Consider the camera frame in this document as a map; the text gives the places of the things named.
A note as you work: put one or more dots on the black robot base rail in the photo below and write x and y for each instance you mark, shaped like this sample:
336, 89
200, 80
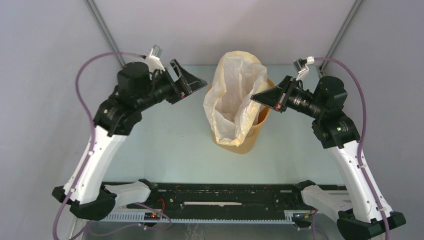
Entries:
230, 203

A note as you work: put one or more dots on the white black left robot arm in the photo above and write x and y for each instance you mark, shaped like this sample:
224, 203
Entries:
140, 86

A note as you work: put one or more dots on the small electronics board with leds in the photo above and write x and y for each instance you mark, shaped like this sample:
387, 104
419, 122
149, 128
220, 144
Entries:
151, 216

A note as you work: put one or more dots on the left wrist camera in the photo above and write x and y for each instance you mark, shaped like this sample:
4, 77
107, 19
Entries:
152, 59

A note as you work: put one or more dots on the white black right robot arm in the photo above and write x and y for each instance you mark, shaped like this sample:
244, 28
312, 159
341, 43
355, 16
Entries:
367, 214

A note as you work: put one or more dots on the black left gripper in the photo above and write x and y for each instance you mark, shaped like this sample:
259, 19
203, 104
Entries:
190, 84

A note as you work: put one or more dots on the translucent cream trash bag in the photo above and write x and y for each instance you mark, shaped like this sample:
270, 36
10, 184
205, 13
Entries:
240, 64

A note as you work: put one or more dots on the aluminium frame post right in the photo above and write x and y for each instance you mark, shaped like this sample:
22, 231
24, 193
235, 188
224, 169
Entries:
354, 10

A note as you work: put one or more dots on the aluminium frame post left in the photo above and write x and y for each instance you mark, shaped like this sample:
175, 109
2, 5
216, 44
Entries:
102, 25

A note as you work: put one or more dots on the orange slotted plastic trash bin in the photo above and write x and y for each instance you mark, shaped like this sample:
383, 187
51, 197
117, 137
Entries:
253, 136

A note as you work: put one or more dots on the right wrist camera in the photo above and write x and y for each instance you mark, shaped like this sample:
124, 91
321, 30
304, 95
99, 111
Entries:
302, 67

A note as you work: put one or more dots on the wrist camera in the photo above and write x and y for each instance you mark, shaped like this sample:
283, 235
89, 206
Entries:
152, 59
302, 67

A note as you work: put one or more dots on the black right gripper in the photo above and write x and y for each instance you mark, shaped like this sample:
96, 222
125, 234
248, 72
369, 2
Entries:
277, 98

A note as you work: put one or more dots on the aluminium frame post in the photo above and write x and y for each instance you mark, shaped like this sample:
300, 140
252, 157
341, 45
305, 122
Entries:
354, 10
102, 25

